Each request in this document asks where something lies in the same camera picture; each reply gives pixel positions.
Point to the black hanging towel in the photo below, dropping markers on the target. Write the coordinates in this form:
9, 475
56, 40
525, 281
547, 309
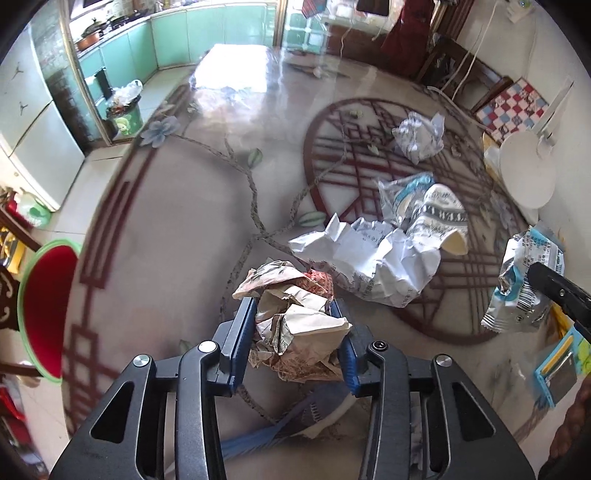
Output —
104, 83

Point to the large plastic jug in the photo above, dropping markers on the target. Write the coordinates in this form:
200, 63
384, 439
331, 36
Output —
33, 210

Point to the tiled sliding glass door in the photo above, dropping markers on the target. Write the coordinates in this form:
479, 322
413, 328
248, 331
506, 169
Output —
300, 25

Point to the white plastic bag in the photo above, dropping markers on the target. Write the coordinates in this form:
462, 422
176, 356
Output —
127, 92

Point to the black wok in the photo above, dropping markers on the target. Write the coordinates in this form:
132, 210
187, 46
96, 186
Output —
121, 20

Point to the large crumpled white paper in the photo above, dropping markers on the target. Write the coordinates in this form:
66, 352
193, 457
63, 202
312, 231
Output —
369, 258

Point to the yellow packet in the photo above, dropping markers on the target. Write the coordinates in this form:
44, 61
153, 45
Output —
491, 157

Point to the red bucket with green rim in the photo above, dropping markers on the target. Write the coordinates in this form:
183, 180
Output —
48, 304

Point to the dark red hanging garment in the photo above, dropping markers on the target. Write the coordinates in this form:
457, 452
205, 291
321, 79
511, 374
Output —
408, 32

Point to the crumpled silver wrapper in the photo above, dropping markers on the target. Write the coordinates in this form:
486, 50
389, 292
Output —
418, 136

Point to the frosted sliding glass door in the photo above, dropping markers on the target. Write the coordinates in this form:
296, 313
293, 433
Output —
64, 78

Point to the patterned paper cup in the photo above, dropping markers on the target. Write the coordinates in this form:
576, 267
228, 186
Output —
438, 207

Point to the lidded cooking pot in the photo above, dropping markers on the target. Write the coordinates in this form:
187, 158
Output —
96, 28

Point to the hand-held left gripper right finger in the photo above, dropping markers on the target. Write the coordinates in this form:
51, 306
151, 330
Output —
348, 364

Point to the white refrigerator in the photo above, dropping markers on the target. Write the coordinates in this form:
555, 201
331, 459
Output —
32, 129

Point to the brown printed paper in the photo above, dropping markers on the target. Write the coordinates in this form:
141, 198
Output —
295, 323

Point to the blue toy box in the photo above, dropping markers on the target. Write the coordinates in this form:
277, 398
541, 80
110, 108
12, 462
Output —
561, 364

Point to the white blue snack wrapper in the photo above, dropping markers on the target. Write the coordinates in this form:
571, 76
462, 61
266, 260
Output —
517, 277

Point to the yellow plastic toy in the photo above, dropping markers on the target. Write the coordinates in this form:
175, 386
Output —
11, 251

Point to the checkered game board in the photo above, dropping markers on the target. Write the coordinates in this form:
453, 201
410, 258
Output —
517, 108

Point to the teal lower kitchen cabinets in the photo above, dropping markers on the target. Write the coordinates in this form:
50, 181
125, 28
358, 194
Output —
175, 37

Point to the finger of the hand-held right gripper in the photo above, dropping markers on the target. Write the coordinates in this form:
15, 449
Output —
563, 293

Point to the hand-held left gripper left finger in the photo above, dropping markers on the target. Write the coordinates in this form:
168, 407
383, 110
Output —
242, 341

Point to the dark wooden carved chair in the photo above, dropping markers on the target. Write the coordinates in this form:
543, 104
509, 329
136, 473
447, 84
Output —
11, 318

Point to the red cooking pot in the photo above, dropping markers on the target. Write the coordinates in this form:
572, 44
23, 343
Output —
87, 43

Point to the person's right hand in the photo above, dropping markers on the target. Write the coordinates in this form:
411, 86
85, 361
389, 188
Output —
575, 420

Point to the green kitchen waste bin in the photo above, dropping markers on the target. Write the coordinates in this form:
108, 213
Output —
125, 122

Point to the white desk lamp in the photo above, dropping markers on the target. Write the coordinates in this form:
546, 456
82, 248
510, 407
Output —
526, 170

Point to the clear plastic wrapper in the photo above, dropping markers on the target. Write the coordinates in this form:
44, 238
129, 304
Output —
397, 194

